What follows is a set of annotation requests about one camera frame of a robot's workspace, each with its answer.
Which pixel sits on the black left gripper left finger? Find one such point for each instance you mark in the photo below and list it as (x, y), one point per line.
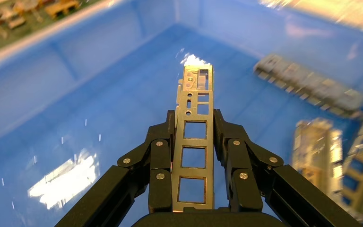
(159, 163)

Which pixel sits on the blue plastic bin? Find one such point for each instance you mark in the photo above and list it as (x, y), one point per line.
(106, 109)

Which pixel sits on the dark metal channel part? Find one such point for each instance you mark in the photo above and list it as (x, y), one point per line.
(317, 153)

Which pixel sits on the grey metal part square holes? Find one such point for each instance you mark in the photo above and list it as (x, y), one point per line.
(194, 141)

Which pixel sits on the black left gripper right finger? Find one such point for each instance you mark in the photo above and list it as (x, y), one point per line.
(241, 163)

